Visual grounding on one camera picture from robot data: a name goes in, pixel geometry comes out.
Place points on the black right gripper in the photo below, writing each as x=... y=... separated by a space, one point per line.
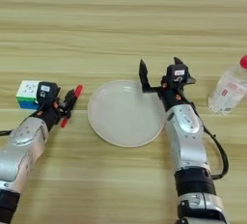
x=173 y=97

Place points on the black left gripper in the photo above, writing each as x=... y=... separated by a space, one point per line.
x=51 y=117

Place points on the red and black marker pen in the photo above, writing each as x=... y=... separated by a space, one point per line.
x=78 y=90

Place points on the multicolour puzzle cube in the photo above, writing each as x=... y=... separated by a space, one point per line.
x=27 y=89

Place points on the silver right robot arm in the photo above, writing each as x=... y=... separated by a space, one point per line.
x=188 y=137

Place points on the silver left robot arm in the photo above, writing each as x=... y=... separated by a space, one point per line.
x=22 y=147

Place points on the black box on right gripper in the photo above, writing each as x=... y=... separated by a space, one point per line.
x=177 y=73

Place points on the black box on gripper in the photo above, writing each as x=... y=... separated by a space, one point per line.
x=46 y=92
x=177 y=73

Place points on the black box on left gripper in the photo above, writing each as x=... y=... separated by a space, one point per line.
x=46 y=92

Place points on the round white plate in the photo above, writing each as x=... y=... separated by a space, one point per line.
x=125 y=115

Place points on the clear bottle with red cap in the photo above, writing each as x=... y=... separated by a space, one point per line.
x=226 y=94

